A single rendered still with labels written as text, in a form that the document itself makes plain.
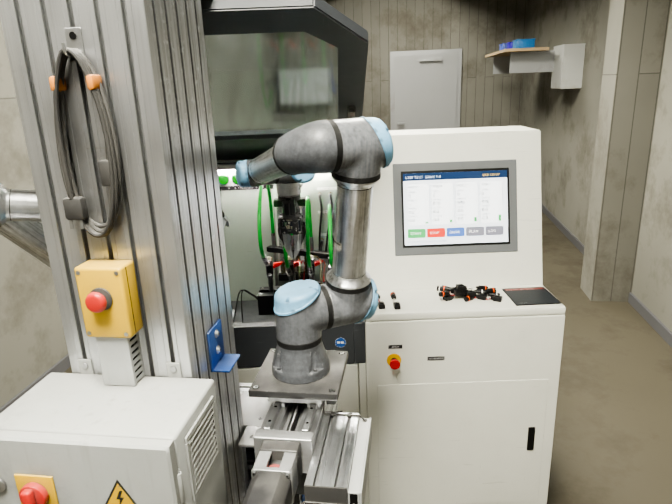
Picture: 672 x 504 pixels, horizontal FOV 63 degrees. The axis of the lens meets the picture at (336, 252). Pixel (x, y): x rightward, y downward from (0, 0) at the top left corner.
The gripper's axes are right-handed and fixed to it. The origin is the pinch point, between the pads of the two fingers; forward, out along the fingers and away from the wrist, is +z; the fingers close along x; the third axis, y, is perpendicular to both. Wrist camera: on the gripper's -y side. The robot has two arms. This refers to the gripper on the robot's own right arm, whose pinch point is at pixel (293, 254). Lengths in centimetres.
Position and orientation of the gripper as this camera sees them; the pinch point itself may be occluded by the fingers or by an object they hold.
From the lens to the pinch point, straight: 179.3
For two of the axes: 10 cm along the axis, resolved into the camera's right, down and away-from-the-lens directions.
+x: 10.0, -0.4, 0.0
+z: 0.4, 9.5, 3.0
